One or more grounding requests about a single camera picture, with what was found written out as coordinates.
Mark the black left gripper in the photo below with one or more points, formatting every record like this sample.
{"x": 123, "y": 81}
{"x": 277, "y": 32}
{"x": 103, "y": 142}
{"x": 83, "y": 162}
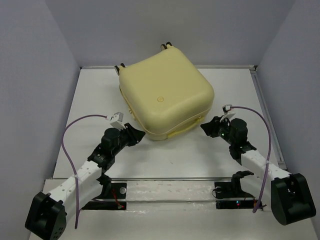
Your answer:
{"x": 134, "y": 135}

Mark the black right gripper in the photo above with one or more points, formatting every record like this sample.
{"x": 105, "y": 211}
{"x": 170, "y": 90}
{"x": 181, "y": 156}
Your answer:
{"x": 210, "y": 128}

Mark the yellow hard-shell suitcase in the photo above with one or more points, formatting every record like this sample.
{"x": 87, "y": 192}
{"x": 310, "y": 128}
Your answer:
{"x": 166, "y": 94}

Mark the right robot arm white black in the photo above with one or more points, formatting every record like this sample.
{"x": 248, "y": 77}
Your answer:
{"x": 286, "y": 194}

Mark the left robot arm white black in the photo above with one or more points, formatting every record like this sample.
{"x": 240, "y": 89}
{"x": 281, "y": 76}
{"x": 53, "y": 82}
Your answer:
{"x": 50, "y": 212}

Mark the white front cover board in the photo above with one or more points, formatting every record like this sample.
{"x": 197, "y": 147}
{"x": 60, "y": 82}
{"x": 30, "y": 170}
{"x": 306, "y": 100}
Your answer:
{"x": 165, "y": 209}

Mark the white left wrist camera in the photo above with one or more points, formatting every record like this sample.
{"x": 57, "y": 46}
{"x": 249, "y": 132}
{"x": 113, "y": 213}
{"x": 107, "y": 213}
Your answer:
{"x": 116, "y": 120}

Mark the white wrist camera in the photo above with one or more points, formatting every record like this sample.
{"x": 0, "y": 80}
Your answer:
{"x": 228, "y": 113}
{"x": 116, "y": 120}

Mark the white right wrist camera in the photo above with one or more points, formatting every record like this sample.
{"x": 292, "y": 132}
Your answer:
{"x": 228, "y": 113}

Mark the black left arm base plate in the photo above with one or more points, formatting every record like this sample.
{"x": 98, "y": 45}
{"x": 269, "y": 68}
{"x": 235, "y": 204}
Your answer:
{"x": 110, "y": 199}

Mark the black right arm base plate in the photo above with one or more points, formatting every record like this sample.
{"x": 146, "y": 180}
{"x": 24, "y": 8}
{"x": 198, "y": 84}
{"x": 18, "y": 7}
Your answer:
{"x": 237, "y": 197}

